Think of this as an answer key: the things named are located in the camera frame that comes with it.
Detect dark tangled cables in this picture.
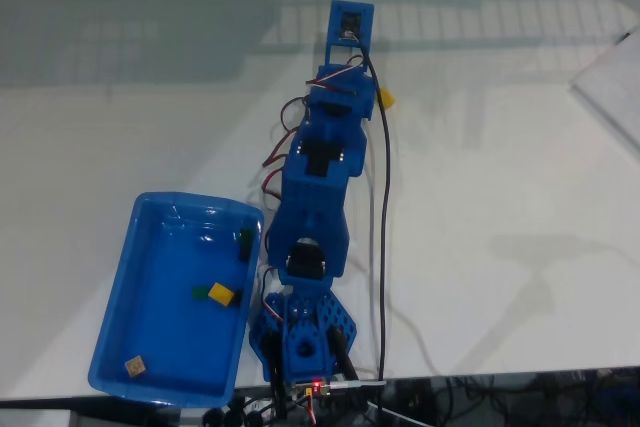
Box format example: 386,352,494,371
384,371,640,427

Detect control board with red light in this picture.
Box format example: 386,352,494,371
291,379,335,399

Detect thin pale cable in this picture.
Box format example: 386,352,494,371
387,304,444,378

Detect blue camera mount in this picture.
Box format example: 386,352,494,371
324,0,376,68

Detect red white servo wires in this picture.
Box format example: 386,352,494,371
262,64,361,208

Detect blue plastic bin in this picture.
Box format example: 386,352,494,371
87,191,265,409

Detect white foam sheet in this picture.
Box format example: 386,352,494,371
571,24,640,158

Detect black camera cable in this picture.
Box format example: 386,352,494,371
349,35,392,382

